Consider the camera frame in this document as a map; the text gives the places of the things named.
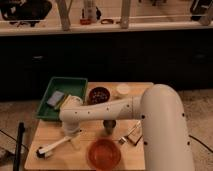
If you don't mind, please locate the black floor cable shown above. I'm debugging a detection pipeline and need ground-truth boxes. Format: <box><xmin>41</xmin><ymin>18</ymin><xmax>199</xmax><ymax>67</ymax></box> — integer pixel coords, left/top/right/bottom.
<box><xmin>189</xmin><ymin>133</ymin><xmax>213</xmax><ymax>154</ymax></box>

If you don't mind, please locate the black pole stand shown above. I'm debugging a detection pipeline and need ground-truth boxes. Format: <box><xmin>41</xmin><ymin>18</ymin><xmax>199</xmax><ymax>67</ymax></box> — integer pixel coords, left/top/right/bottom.
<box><xmin>13</xmin><ymin>122</ymin><xmax>25</xmax><ymax>171</ymax></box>

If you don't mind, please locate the white cup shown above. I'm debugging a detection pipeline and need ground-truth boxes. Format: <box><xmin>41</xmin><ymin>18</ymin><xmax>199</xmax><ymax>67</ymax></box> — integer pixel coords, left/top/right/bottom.
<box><xmin>116</xmin><ymin>83</ymin><xmax>130</xmax><ymax>98</ymax></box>

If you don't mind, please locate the dark bowl with beans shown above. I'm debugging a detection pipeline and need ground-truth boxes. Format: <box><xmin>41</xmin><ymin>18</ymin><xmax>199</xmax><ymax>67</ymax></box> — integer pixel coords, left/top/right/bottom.
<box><xmin>88</xmin><ymin>87</ymin><xmax>110</xmax><ymax>105</ymax></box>

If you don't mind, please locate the small metal cup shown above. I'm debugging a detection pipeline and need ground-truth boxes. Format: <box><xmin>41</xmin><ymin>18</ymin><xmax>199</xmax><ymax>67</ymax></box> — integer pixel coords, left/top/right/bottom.
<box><xmin>103</xmin><ymin>120</ymin><xmax>116</xmax><ymax>134</ymax></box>

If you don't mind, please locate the blue grey sponge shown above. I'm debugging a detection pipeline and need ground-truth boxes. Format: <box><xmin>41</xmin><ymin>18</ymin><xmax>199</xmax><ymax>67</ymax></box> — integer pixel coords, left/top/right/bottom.
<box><xmin>47</xmin><ymin>91</ymin><xmax>64</xmax><ymax>107</ymax></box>

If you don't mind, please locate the white dish brush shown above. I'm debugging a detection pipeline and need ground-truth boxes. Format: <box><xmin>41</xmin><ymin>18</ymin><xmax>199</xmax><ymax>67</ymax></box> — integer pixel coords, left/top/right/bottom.
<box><xmin>36</xmin><ymin>131</ymin><xmax>79</xmax><ymax>159</ymax></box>

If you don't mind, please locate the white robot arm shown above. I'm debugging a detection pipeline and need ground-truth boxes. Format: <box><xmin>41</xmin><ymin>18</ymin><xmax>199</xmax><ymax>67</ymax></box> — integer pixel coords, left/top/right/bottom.
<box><xmin>59</xmin><ymin>84</ymin><xmax>195</xmax><ymax>171</ymax></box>

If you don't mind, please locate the black bag on shelf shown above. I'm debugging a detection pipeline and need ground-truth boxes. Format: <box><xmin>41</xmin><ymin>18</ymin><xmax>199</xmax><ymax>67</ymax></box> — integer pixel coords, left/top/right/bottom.
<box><xmin>0</xmin><ymin>0</ymin><xmax>52</xmax><ymax>27</ymax></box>

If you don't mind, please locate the green plastic tray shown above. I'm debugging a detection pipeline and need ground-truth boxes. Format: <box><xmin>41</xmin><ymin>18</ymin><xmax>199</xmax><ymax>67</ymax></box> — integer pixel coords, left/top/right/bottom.
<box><xmin>36</xmin><ymin>77</ymin><xmax>88</xmax><ymax>122</ymax></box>

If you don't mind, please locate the metal spatula tool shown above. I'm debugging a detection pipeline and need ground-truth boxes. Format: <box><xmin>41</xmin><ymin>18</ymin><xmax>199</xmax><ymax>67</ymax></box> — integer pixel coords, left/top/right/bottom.
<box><xmin>118</xmin><ymin>120</ymin><xmax>144</xmax><ymax>147</ymax></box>

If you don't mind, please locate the orange plastic bowl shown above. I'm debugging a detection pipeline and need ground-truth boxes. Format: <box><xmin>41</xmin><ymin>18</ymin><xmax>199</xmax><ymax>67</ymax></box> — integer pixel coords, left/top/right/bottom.
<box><xmin>86</xmin><ymin>138</ymin><xmax>121</xmax><ymax>171</ymax></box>

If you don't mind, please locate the white bottle on shelf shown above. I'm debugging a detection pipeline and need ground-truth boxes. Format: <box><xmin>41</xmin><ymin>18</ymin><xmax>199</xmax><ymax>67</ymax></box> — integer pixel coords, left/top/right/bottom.
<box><xmin>83</xmin><ymin>0</ymin><xmax>97</xmax><ymax>23</ymax></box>

